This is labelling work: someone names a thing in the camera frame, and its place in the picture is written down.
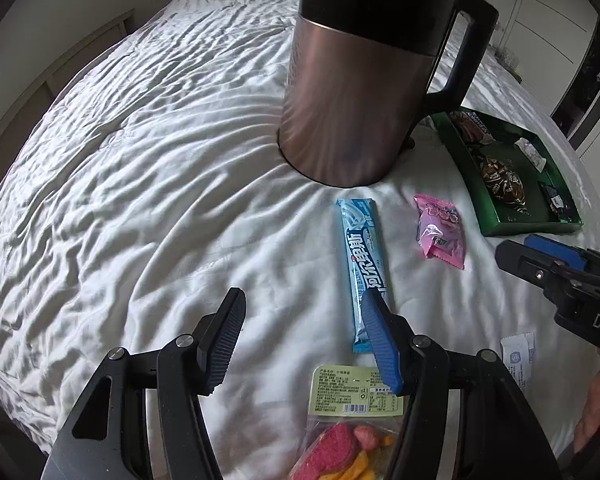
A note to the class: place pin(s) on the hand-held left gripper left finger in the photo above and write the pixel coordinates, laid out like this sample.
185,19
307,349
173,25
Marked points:
225,342

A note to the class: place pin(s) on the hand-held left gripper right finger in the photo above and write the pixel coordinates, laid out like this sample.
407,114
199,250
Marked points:
380,342

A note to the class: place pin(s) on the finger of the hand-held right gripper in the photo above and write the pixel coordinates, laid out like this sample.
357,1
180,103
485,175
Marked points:
555,250
525,265

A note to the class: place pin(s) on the green cardboard tray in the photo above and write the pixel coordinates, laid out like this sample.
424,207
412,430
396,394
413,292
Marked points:
485,210

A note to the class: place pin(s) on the clear bag of dried fruit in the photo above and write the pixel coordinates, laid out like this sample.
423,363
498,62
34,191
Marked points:
345,410

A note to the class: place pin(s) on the light blue candy stick packet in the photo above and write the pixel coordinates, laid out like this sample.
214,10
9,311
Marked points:
362,260

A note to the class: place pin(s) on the brown snack packet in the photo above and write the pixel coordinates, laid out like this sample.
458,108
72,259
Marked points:
505,180

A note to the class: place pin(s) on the red and black snack packet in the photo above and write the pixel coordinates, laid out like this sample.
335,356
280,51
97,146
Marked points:
472,127

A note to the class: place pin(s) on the person's right hand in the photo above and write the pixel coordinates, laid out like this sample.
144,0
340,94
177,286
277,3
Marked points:
592,410

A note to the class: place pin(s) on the long white snack packet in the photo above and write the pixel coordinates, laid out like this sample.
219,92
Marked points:
517,360

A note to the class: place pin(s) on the pink candy packet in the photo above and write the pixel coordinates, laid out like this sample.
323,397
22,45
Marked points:
440,232

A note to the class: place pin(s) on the white quilted bed cover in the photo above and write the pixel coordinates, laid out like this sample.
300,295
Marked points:
155,185

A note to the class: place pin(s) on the white wardrobe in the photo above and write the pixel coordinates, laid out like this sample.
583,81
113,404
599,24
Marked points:
570,35

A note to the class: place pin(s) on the copper and black electric kettle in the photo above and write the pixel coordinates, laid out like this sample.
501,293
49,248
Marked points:
350,100

